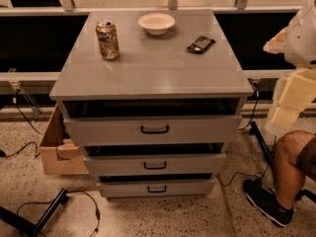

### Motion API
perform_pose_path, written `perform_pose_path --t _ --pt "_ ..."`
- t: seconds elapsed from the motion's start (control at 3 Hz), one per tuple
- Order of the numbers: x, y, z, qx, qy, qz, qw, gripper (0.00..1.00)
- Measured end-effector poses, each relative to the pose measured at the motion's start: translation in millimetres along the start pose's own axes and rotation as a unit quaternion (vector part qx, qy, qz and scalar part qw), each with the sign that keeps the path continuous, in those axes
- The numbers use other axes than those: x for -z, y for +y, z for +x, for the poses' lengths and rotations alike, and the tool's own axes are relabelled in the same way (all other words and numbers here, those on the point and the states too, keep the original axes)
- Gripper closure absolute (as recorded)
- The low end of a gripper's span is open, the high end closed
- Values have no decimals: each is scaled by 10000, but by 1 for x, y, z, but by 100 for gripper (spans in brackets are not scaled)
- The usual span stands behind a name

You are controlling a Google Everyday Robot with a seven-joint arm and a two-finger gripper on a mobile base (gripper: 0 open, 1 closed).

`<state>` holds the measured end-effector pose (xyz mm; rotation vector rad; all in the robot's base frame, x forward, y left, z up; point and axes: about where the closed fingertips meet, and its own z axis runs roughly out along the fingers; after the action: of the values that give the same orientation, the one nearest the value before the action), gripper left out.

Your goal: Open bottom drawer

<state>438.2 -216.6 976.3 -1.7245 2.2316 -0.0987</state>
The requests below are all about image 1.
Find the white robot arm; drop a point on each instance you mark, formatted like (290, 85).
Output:
(297, 41)

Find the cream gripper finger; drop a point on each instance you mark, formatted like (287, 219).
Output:
(293, 95)

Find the grey top drawer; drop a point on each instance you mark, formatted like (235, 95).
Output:
(141, 131)

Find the gold soda can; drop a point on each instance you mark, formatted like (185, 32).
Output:
(108, 40)

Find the black snack packet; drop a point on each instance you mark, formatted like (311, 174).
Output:
(201, 45)

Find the cardboard box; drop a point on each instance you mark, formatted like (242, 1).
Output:
(58, 154)

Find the black sneaker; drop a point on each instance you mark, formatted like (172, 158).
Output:
(266, 203)

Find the black stand leg right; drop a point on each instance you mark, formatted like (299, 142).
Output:
(254, 130)

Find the person's bare leg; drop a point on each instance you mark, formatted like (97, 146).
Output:
(288, 178)

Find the grey drawer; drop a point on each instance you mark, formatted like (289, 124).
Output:
(154, 164)
(141, 131)
(156, 188)

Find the grey middle drawer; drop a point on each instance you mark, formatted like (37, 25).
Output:
(154, 164)

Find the white paper bowl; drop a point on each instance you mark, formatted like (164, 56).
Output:
(156, 24)

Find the grey drawer cabinet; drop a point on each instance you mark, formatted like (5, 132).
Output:
(153, 77)

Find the grey bottom drawer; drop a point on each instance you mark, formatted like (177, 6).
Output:
(156, 188)

